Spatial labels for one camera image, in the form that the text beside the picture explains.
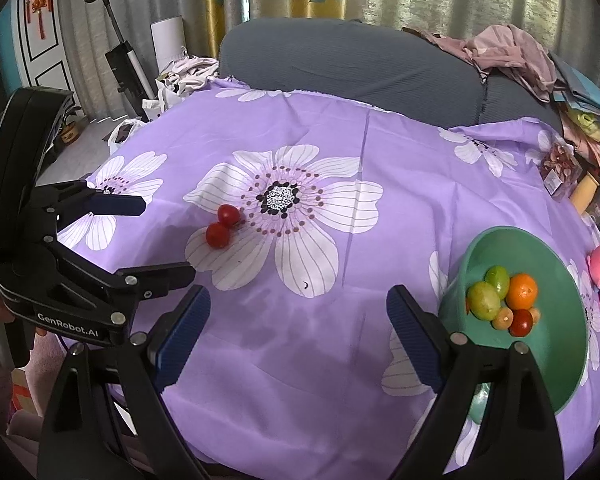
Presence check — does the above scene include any white cylinder appliance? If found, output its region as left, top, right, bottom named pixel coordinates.
left=150, top=16, right=187, bottom=73

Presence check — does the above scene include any black upright vacuum cleaner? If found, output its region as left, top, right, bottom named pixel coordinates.
left=82, top=0, right=146, bottom=121

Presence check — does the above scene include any clear snack box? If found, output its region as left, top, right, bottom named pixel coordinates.
left=537, top=141, right=583, bottom=196

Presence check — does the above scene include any green plastic bowl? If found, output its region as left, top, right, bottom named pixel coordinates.
left=437, top=226, right=590, bottom=425

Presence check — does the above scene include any orange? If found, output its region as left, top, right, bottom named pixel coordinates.
left=505, top=272, right=539, bottom=311

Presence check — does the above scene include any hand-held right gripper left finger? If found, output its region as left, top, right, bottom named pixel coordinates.
left=36, top=284, right=212, bottom=480

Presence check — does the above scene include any white clothes pile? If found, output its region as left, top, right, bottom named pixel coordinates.
left=157, top=56, right=221, bottom=95

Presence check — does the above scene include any pink clothes pile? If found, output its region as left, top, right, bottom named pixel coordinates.
left=402, top=24, right=558, bottom=103

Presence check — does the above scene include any purple floral cloth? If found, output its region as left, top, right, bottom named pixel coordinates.
left=57, top=76, right=600, bottom=480

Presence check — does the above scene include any white plastic bag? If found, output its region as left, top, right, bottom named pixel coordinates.
left=141, top=85, right=168, bottom=123
left=107, top=119, right=148, bottom=153

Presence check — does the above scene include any stack of folded cloths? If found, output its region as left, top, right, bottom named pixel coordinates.
left=547, top=52, right=600, bottom=178

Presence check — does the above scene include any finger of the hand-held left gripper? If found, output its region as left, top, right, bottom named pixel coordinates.
left=30, top=181, right=147, bottom=241
left=50, top=242, right=197, bottom=331

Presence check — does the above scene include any yellow bottle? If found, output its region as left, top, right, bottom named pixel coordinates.
left=570, top=172, right=600, bottom=213

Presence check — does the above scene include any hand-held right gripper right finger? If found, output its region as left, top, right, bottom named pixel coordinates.
left=386, top=284, right=565, bottom=480

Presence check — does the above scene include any grey sofa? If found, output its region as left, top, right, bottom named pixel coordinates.
left=219, top=17, right=566, bottom=126

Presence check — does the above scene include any green jujube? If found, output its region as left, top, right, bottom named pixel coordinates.
left=466, top=281, right=502, bottom=322
left=484, top=265, right=511, bottom=301

